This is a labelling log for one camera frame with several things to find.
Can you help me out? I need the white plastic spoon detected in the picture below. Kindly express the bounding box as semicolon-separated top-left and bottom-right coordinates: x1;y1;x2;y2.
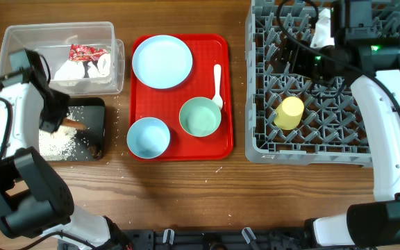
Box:
212;64;224;109

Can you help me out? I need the large light blue plate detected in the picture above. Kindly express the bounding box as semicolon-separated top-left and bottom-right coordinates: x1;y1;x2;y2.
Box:
132;35;193;90

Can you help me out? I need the small light blue bowl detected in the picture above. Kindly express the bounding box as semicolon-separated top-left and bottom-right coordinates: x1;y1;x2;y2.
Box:
126;117;171;159

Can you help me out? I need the red serving tray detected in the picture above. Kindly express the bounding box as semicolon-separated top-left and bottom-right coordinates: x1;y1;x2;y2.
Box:
129;33;234;161

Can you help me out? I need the clear plastic bin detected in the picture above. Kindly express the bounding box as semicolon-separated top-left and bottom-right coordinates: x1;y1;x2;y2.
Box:
0;22;125;96

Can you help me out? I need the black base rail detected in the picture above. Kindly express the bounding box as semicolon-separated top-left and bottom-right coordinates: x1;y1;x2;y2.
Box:
56;217;378;250

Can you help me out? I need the brown food scrap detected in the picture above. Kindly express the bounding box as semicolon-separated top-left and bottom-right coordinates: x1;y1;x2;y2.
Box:
87;144;103;160

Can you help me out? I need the red snack wrapper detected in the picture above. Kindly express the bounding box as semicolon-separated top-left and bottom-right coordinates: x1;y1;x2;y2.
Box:
69;44;110;62

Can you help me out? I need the right black cable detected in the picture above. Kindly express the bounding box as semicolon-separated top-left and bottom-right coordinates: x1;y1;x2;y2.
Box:
275;0;400;195

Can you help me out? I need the black plastic tray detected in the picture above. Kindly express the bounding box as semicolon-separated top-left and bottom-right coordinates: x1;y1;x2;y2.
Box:
61;97;106;161

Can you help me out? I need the white rice pile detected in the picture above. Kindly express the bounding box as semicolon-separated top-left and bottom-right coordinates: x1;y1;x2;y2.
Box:
39;125;79;161

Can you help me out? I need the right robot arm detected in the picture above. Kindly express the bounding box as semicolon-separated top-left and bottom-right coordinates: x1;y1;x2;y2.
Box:
292;1;400;248

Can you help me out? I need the brown carrot stick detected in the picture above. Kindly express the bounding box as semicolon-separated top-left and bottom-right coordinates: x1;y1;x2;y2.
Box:
62;118;88;131

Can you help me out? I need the white tissue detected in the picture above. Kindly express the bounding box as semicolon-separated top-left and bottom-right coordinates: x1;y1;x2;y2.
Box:
87;53;111;78
53;60;85;81

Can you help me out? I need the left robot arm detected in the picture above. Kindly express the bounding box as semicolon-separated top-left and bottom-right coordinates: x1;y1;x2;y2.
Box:
0;49;133;249

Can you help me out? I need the grey dishwasher rack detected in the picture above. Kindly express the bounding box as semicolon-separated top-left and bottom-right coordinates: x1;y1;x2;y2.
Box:
245;0;372;167

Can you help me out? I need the green bowl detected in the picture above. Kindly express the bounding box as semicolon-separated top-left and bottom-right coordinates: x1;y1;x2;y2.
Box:
179;97;222;138

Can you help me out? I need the yellow plastic cup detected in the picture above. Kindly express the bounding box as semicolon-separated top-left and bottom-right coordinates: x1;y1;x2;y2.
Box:
274;97;305;131

